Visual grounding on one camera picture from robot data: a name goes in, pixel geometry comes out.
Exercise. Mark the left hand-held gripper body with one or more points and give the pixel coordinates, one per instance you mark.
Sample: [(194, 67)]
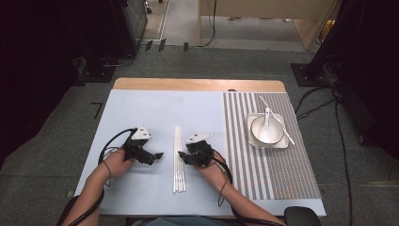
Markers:
[(135, 149)]

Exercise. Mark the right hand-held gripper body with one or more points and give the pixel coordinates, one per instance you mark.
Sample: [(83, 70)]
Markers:
[(202, 153)]

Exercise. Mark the white bowl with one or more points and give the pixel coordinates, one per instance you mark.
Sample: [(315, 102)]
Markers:
[(277, 132)]

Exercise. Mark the person's right hand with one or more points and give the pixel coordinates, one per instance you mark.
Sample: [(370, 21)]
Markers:
[(213, 169)]

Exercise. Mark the person's left hand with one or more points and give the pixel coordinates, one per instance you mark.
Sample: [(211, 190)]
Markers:
[(117, 164)]

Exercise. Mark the light blue table mat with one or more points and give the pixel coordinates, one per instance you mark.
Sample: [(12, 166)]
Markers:
[(150, 109)]

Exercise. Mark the person's grey-blue clothing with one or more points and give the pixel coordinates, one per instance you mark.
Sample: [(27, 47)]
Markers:
[(175, 222)]

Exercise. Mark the white spoon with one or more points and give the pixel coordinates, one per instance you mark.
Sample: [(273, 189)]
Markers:
[(266, 133)]

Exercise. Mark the striped woven placemat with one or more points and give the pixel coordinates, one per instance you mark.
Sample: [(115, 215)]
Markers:
[(282, 175)]

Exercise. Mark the black stand base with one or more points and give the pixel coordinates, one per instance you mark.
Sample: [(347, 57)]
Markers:
[(97, 73), (309, 75)]

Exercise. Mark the black chair armrest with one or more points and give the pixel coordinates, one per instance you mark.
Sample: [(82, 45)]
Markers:
[(301, 216)]

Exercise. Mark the dark cabinet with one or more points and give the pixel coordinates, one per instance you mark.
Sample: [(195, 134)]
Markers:
[(135, 19)]

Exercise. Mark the wooden partition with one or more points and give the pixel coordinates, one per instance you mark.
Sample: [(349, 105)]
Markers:
[(266, 8)]

